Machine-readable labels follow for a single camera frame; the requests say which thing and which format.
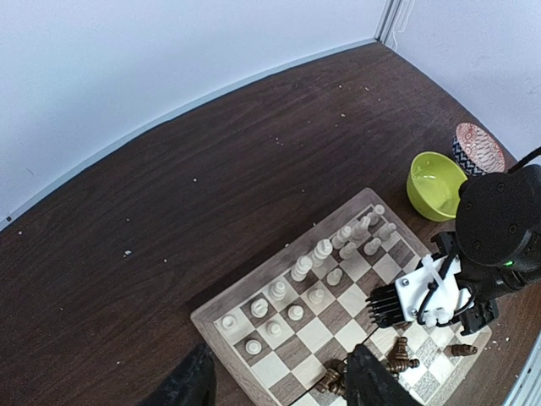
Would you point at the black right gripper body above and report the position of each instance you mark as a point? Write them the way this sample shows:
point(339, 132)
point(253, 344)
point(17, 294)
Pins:
point(482, 309)

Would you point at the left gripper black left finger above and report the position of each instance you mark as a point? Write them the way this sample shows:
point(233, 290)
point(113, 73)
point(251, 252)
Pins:
point(192, 382)

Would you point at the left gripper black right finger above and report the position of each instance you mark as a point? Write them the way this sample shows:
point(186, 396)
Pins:
point(368, 383)

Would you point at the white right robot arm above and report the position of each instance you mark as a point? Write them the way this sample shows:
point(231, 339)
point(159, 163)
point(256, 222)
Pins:
point(496, 239)

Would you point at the pile of dark chess pieces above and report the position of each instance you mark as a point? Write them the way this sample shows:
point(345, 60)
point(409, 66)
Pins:
point(333, 380)

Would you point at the wooden chess board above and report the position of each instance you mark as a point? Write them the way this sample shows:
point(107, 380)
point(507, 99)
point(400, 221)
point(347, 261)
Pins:
point(276, 383)

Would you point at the row of white chess pieces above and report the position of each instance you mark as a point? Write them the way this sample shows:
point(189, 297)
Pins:
point(322, 317)

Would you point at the lime green bowl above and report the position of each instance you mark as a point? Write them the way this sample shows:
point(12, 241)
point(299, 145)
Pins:
point(433, 185)

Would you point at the red patterned bowl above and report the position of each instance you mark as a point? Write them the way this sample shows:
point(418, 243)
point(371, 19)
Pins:
point(476, 151)

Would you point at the right aluminium corner post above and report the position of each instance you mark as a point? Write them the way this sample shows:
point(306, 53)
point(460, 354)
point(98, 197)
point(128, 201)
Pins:
point(393, 21)

